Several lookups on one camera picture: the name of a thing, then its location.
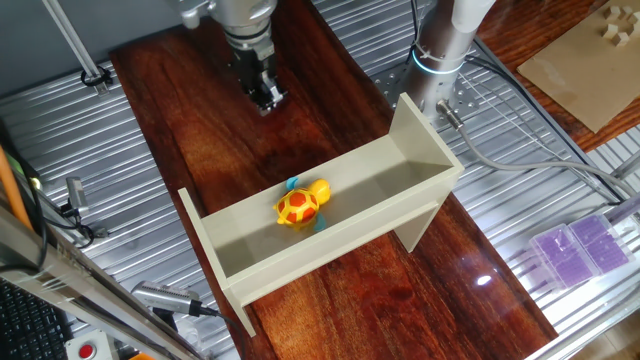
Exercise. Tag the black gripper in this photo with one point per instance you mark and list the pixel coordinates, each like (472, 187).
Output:
(255, 65)

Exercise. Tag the yellow orange turtle toy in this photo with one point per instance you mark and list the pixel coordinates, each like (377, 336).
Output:
(299, 205)

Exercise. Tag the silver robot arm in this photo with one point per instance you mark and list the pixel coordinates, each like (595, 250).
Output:
(440, 45)

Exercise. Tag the beige shelf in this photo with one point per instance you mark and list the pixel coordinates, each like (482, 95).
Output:
(350, 190)

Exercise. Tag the red-brown wooden board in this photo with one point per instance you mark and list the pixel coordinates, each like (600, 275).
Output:
(210, 125)
(520, 25)

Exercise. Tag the black pole clamp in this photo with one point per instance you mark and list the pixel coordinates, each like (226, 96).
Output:
(97, 77)

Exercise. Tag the thin aluminium pole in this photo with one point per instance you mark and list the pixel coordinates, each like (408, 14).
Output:
(75, 45)

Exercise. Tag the black metal clamp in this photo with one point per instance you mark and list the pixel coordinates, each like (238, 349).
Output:
(164, 319)

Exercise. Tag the orange tube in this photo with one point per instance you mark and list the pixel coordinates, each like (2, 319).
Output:
(12, 190)

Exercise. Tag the orange emergency stop box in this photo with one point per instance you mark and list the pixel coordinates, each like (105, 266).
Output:
(142, 356)

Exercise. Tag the grey box with red button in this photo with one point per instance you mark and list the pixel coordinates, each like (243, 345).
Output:
(90, 347)

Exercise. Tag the brown cardboard sheet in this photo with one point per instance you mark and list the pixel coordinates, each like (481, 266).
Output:
(585, 75)

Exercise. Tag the black keyboard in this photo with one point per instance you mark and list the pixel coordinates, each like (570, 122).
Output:
(30, 325)

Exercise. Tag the clear box with purple contents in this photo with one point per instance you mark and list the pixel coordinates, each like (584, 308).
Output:
(564, 257)
(600, 244)

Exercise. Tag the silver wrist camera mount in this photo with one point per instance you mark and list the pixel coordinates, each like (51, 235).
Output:
(192, 15)

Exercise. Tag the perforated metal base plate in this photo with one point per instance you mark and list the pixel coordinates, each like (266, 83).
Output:
(392, 82)

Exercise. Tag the small grey camera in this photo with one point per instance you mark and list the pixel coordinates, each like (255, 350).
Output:
(77, 195)

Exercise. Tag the silver finned camera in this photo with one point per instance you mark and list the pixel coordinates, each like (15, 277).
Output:
(165, 297)

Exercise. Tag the aluminium frame beam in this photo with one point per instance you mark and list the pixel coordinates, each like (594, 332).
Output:
(75, 290)

